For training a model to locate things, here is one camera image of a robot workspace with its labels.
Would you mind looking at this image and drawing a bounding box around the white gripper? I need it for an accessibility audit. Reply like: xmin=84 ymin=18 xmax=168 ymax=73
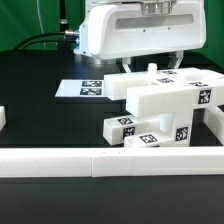
xmin=88 ymin=0 xmax=206 ymax=73

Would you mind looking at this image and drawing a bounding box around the white chair back frame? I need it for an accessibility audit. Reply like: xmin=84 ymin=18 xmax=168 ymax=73
xmin=104 ymin=68 xmax=224 ymax=117

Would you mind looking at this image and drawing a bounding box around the white chair seat part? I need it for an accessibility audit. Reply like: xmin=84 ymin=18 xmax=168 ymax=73
xmin=127 ymin=63 xmax=196 ymax=145

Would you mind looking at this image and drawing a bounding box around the white U-shaped obstacle fence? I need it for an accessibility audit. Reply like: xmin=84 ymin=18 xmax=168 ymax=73
xmin=0 ymin=105 xmax=224 ymax=178

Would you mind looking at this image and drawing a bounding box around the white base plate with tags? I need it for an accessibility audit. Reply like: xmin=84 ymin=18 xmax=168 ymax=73
xmin=55 ymin=79 xmax=104 ymax=97

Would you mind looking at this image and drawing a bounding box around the black cable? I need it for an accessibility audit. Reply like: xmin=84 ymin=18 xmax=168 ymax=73
xmin=13 ymin=29 xmax=81 ymax=52

